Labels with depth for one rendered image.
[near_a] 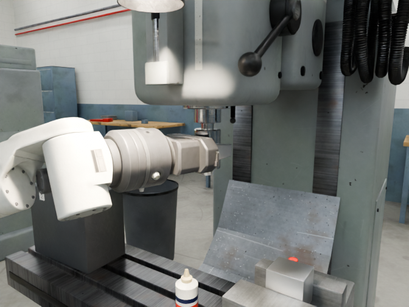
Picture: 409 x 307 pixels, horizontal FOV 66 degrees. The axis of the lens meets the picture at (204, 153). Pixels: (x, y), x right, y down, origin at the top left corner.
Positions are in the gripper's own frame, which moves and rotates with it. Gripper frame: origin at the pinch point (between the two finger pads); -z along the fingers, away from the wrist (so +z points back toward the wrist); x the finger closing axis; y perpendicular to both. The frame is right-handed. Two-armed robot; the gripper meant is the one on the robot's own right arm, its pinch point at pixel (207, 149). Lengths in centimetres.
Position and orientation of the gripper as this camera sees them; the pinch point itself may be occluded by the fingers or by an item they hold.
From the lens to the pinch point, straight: 56.1
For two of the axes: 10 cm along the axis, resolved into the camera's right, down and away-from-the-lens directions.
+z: -7.4, 1.0, -6.6
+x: -6.7, -1.3, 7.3
